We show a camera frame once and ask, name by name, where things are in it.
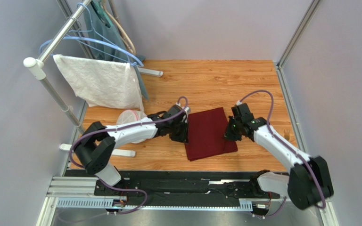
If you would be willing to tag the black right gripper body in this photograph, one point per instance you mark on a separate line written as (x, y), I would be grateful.
(233, 131)

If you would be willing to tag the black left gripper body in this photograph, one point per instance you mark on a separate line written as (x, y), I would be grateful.
(178, 132)

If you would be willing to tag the dark red cloth napkin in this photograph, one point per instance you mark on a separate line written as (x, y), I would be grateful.
(206, 135)

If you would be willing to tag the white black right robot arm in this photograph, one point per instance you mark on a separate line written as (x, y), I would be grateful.
(307, 181)

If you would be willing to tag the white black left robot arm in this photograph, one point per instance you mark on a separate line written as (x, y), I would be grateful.
(95, 146)

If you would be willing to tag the white mesh laundry bag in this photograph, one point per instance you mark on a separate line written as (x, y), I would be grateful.
(127, 117)

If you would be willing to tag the white towel on rack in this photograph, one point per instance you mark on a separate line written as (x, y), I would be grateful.
(102, 83)

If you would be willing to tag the teal garment on hanger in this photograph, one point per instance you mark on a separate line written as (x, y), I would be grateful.
(101, 28)

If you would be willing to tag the beige wooden hanger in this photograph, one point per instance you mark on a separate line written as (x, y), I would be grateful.
(110, 10)

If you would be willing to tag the metal clothes drying rack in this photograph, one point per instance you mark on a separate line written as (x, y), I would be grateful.
(80, 26)

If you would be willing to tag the wooden handled fork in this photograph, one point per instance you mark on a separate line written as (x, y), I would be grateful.
(287, 134)

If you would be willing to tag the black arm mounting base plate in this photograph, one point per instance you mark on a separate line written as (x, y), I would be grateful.
(184, 188)

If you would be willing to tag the blue wire hanger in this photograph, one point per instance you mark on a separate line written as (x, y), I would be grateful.
(47, 48)

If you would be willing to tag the aluminium frame rail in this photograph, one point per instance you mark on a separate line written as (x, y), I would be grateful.
(70, 201)

